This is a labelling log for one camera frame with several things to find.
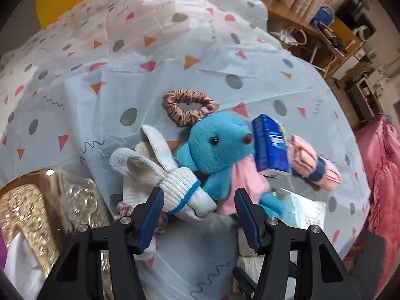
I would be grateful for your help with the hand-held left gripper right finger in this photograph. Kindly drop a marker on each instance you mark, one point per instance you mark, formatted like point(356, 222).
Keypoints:
point(247, 218)

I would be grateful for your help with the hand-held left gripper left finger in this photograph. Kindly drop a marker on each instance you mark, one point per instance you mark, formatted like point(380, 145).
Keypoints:
point(150, 218)

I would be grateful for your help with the white knit glove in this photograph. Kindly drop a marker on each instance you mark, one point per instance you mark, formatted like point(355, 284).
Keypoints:
point(178, 187)
point(131, 190)

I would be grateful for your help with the white wet wipes packet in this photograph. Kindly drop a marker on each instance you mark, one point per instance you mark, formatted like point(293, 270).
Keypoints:
point(306, 212)

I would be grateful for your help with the blue plush toy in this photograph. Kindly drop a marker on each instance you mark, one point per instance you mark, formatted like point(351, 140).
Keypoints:
point(212, 150)

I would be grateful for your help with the dusty pink satin scrunchie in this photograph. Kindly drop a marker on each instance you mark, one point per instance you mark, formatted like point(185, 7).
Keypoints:
point(175, 112)

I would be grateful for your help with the small pink white scrunchie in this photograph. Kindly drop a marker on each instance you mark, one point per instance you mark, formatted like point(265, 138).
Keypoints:
point(161, 225)

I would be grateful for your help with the blue tissue pack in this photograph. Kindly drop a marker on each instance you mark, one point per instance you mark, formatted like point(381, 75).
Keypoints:
point(270, 150)

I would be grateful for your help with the rolled pink towel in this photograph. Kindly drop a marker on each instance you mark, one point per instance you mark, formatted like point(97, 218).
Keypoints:
point(301, 156)

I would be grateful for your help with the pink blanket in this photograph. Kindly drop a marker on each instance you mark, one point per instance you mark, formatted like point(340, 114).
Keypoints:
point(381, 175)

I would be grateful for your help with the grey storage box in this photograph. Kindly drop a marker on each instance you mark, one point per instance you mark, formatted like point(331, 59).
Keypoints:
point(364, 100)

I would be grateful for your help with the printed plastic tablecloth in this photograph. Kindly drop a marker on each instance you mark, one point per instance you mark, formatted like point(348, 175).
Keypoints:
point(187, 37)

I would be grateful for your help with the wooden desk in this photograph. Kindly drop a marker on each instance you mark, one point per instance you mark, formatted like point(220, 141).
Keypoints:
point(281, 9)

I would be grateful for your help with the blue bag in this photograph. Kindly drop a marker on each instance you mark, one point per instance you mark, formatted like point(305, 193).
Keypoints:
point(323, 14)

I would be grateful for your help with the white round fan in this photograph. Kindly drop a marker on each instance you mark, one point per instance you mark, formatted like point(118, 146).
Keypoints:
point(363, 31)

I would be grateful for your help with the black monitor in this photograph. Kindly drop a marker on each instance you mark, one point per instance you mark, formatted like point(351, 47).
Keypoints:
point(353, 12)

